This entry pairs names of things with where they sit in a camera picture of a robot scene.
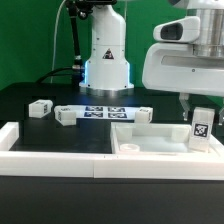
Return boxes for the black cable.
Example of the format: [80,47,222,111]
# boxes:
[35,67,76,84]

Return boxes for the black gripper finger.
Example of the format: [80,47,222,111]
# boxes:
[179,93,190,121]
[218,106,224,125]

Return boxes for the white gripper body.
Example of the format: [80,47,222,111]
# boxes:
[142,43,224,97]

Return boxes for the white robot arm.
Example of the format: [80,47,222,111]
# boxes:
[80,0,224,123]

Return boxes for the AprilTag sheet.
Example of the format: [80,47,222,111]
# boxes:
[70,105,138,120]

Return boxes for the white U-shaped fence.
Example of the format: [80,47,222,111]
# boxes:
[0,122,224,180]

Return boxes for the grey thin cable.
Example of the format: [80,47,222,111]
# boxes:
[49,0,68,84]

